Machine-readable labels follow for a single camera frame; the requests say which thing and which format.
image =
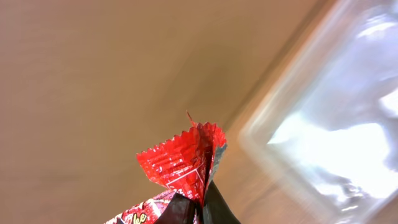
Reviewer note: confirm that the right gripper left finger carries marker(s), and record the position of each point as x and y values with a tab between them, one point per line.
180	210

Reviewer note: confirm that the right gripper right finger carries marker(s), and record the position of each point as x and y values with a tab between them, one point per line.
215	209

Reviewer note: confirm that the red snack wrapper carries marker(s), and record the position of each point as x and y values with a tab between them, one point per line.
185	164

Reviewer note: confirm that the clear plastic bin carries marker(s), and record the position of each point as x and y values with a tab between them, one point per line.
327	129

